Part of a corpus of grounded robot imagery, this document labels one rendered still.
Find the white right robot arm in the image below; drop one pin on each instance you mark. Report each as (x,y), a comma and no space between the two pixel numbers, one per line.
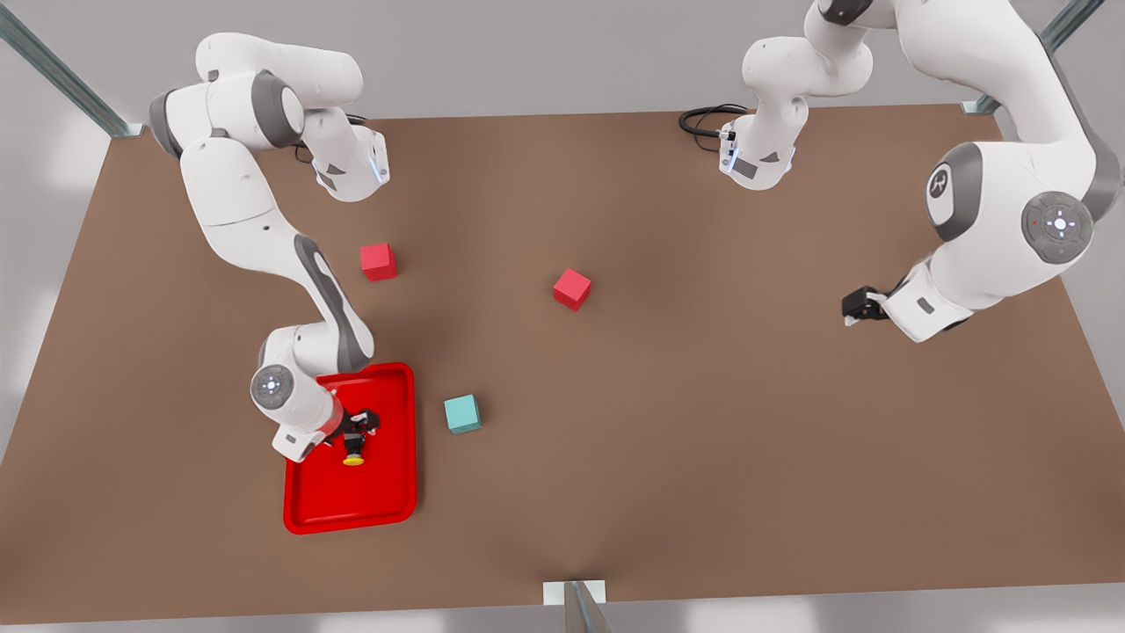
(237,193)

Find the small yellow object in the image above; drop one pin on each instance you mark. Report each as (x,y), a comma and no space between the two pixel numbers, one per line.
(353,458)

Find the silver frame post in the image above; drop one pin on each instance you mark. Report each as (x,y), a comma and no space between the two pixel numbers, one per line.
(580,607)
(61,75)
(1046,44)

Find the red rectangular tray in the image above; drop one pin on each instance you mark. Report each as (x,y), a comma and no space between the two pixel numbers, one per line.
(369,492)

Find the red cube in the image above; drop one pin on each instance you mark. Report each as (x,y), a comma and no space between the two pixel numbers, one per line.
(571,289)
(379,262)

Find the teal cube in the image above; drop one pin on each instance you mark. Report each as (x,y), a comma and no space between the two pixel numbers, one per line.
(462,415)

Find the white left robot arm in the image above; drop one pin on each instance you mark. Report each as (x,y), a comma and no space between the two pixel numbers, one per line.
(1011,202)

